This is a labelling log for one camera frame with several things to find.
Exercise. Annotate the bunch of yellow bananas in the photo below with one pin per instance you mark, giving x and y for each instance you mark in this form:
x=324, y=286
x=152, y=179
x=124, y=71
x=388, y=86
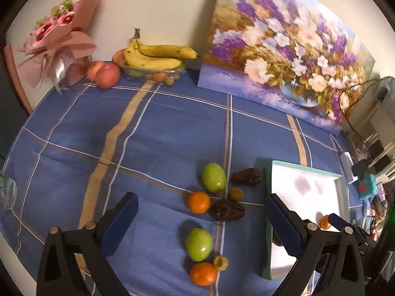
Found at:
x=154, y=57

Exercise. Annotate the white furniture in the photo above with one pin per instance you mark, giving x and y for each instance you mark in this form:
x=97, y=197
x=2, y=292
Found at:
x=384, y=129

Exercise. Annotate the white power strip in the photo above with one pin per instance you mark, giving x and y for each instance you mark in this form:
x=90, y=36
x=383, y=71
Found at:
x=347, y=166

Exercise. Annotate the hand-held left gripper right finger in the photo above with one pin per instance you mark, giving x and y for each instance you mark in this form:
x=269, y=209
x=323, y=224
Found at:
x=285, y=225

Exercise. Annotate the small orange fruit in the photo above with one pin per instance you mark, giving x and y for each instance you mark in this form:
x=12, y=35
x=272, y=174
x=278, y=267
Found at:
x=159, y=76

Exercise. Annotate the teal box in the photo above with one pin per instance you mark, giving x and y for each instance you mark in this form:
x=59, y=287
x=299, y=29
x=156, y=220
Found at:
x=367, y=186

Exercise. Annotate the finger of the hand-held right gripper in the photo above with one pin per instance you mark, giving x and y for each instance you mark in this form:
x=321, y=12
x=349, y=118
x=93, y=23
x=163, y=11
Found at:
x=335, y=220

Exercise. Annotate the clear plastic fruit container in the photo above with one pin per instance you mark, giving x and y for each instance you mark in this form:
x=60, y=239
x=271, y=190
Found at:
x=145, y=72

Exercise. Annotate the black power adapter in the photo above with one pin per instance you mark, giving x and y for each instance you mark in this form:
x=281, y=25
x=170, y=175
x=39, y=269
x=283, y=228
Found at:
x=360, y=168

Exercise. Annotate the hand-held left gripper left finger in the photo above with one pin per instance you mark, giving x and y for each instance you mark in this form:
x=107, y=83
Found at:
x=118, y=222

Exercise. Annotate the dark brown dried date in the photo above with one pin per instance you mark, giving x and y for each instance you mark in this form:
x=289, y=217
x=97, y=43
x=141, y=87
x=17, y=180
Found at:
x=247, y=177
x=276, y=240

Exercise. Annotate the white tray box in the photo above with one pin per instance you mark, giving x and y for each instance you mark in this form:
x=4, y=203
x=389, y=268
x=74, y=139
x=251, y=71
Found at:
x=311, y=191

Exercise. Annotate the flower painting canvas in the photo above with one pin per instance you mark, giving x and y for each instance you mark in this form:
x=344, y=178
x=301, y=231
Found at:
x=277, y=52

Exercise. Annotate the red peach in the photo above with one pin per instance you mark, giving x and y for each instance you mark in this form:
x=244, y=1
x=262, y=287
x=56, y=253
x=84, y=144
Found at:
x=92, y=69
x=107, y=75
x=118, y=57

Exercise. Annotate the green jujube fruit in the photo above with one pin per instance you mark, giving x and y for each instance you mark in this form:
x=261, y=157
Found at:
x=199, y=244
x=213, y=177

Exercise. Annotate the orange tangerine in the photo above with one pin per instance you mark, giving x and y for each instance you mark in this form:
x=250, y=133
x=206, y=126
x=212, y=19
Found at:
x=324, y=222
x=203, y=273
x=199, y=202

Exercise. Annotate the clear plastic bottle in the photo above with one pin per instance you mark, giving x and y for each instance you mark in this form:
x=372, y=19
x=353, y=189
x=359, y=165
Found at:
x=7, y=192

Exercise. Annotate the blue plaid tablecloth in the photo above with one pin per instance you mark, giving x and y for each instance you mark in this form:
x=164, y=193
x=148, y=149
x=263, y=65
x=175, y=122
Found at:
x=139, y=135

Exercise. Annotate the pink wrapped flower bouquet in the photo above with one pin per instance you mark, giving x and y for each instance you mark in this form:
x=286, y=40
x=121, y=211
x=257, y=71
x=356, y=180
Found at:
x=58, y=37

